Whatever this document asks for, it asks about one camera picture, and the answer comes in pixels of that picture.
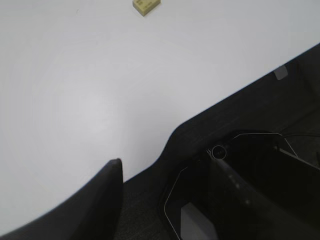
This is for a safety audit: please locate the yellow eraser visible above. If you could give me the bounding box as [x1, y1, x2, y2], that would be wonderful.
[132, 0, 161, 17]

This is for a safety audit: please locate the black robot base housing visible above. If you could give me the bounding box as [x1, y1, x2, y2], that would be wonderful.
[159, 131, 320, 240]

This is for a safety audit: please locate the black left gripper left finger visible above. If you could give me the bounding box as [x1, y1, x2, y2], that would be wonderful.
[1, 158, 123, 240]

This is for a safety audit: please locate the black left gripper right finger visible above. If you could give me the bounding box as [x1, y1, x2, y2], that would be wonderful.
[209, 159, 320, 240]

